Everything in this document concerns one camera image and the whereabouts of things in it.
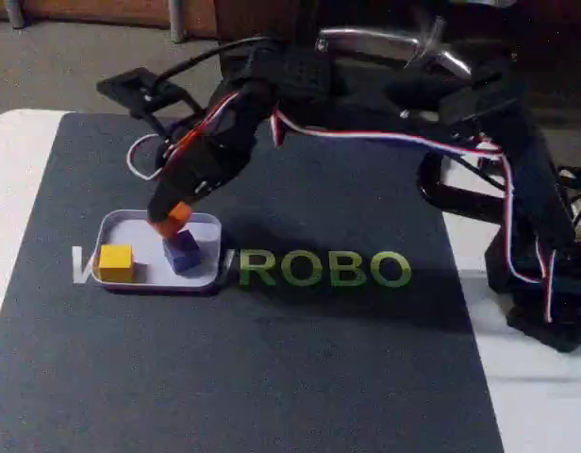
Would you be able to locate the orange cube block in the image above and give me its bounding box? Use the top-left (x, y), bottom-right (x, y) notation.
top-left (157, 202), bottom-right (193, 241)

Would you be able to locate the purple cube block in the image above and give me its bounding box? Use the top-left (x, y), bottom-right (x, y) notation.
top-left (162, 230), bottom-right (201, 274)

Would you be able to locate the yellow cube block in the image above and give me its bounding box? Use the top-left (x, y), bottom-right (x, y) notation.
top-left (97, 243), bottom-right (135, 283)

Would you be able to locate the white rectangular tray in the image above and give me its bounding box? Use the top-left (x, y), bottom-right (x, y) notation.
top-left (91, 209), bottom-right (225, 290)

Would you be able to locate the grey metal table leg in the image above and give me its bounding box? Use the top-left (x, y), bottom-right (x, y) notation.
top-left (1, 0), bottom-right (26, 30)
top-left (169, 0), bottom-right (189, 44)

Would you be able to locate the black mat with ROBO print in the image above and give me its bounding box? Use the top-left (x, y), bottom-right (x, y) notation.
top-left (0, 111), bottom-right (506, 453)

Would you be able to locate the chrome office chair base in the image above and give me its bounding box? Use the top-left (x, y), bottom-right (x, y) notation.
top-left (316, 16), bottom-right (475, 76)

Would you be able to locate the black table clamp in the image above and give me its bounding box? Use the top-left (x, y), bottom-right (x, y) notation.
top-left (416, 153), bottom-right (508, 224)

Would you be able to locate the thin white cable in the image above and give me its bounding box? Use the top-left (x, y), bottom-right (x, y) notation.
top-left (126, 133), bottom-right (172, 181)

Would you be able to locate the black camera cable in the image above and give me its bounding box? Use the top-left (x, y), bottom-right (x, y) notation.
top-left (153, 36), bottom-right (273, 91)

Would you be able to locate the black gripper camera mount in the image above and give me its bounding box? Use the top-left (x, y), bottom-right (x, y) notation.
top-left (95, 67), bottom-right (207, 138)

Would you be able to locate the red white servo cable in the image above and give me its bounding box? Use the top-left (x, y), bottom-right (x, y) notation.
top-left (170, 92), bottom-right (556, 326)

